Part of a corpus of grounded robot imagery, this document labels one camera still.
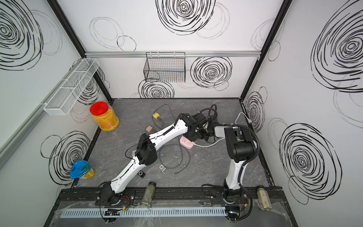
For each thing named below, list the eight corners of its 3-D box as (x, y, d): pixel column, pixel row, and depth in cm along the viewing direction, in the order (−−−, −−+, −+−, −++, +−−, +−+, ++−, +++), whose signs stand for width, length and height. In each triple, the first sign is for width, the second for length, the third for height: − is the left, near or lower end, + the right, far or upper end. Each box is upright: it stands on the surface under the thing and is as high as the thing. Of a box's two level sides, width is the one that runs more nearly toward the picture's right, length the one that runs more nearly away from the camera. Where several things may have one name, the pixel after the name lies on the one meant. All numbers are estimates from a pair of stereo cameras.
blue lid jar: (78, 182, 80) (66, 176, 72) (85, 166, 86) (75, 160, 78) (94, 182, 80) (83, 176, 72) (100, 166, 86) (91, 160, 78)
